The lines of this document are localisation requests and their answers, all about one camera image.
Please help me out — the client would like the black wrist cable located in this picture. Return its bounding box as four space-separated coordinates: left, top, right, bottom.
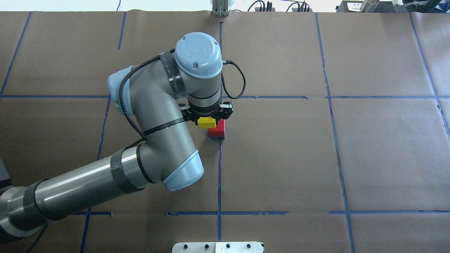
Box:
221 60 246 99

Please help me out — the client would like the red wooden block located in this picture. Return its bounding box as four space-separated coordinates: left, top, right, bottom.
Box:
207 119 225 137

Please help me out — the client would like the yellow wooden block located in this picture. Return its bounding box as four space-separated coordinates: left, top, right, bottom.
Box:
197 116 217 129

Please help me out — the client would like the blue wooden block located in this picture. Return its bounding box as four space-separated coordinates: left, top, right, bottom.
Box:
209 136 225 140

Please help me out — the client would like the white camera post base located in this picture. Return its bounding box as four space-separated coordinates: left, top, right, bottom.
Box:
172 241 265 253

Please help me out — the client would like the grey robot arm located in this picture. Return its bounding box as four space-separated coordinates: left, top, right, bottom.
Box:
1 32 233 244

